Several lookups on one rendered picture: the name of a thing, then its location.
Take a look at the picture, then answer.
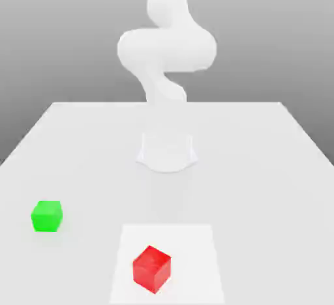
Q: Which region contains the small red cube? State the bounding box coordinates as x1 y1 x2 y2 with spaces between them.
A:
132 244 172 295

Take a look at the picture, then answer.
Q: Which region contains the small green cube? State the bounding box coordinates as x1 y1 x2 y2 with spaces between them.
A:
30 199 64 233

